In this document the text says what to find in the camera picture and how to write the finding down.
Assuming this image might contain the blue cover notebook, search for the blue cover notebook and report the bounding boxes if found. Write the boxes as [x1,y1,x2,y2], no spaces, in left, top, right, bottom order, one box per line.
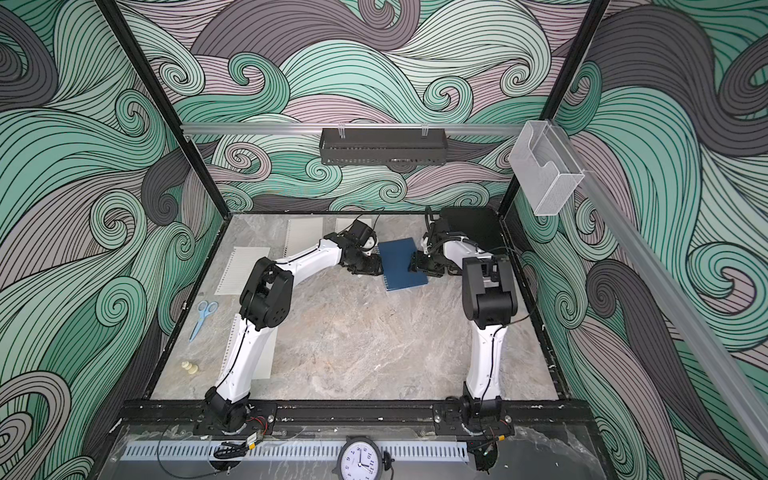
[378,238,428,291]

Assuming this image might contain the torn lined notebook page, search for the torn lined notebook page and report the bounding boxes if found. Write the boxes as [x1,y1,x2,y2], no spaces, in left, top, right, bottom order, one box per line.
[215,246,270,296]

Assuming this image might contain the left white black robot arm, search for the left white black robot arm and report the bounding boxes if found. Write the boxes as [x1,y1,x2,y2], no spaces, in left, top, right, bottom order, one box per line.
[204,221,383,435]

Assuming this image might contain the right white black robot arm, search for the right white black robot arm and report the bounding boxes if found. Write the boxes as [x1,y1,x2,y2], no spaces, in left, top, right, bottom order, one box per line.
[409,235,518,427]

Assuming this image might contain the black hard case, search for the black hard case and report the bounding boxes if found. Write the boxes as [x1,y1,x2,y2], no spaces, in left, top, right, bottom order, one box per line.
[439,206,508,254]

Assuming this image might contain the round analog clock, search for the round analog clock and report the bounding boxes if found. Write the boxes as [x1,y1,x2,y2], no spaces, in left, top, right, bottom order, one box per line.
[333,437,384,480]

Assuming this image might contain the small yellow-green object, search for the small yellow-green object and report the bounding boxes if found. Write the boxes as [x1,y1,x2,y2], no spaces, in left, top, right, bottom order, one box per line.
[181,361,199,375]

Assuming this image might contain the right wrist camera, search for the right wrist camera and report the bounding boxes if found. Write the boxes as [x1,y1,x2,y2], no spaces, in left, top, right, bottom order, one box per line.
[421,207,450,255]

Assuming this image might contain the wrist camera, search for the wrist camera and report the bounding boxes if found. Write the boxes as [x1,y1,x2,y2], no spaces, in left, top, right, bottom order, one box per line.
[421,207,450,255]
[345,220,377,250]

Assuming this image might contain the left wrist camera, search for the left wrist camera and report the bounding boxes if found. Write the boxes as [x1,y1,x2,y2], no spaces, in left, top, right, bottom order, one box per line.
[345,220,377,250]

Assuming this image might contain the black wall-mounted tray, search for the black wall-mounted tray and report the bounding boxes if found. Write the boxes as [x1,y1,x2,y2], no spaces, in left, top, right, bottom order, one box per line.
[319,128,448,167]

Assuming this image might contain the clear acrylic wall holder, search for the clear acrylic wall holder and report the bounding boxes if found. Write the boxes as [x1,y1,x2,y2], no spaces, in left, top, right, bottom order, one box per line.
[508,120,584,217]

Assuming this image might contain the blue handled scissors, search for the blue handled scissors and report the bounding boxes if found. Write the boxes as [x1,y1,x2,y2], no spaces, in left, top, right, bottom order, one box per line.
[189,300,219,342]

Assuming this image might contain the white slotted cable duct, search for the white slotted cable duct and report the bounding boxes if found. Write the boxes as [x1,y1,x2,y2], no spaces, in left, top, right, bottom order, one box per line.
[120,440,469,463]

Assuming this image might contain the right side aluminium rail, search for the right side aluminium rail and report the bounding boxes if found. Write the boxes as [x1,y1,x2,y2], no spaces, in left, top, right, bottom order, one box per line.
[549,123,767,458]

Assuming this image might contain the aluminium wall rail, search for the aluminium wall rail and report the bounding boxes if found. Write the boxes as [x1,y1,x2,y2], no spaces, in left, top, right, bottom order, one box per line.
[180,122,523,137]

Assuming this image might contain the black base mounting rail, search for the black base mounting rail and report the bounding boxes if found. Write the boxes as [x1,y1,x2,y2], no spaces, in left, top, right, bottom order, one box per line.
[119,397,593,439]

